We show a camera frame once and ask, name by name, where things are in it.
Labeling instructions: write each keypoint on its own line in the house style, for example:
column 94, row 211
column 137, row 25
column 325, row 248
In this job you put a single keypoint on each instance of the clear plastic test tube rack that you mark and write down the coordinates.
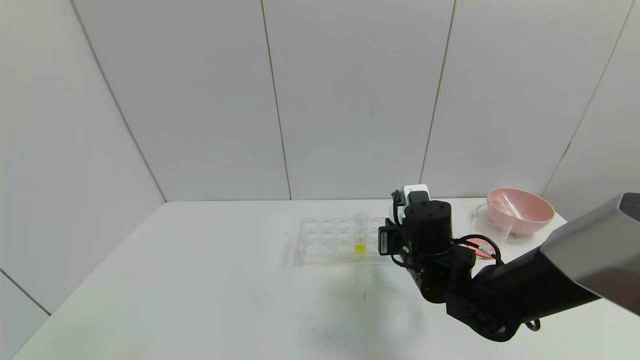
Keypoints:
column 325, row 245

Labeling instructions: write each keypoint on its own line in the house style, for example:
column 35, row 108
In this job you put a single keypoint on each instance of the clear glass beaker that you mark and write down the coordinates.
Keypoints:
column 482, row 247

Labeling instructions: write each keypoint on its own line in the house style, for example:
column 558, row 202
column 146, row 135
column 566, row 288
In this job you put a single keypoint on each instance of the red pigment test tube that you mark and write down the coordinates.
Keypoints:
column 511, row 206

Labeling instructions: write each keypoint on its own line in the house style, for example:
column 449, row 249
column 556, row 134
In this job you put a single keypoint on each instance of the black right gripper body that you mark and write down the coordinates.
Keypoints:
column 385, row 240

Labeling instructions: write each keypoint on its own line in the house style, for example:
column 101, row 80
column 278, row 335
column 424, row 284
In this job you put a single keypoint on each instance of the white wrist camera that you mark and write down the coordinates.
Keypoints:
column 416, row 192

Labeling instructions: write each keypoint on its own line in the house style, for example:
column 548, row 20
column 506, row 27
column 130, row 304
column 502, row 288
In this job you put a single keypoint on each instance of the pink bowl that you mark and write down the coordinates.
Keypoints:
column 535, row 212

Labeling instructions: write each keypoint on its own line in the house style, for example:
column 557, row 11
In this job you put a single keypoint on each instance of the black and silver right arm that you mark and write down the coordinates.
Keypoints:
column 550, row 280

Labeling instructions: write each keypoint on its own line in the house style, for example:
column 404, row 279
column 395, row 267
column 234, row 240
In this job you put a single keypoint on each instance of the yellow pigment test tube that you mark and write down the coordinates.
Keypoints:
column 360, row 247

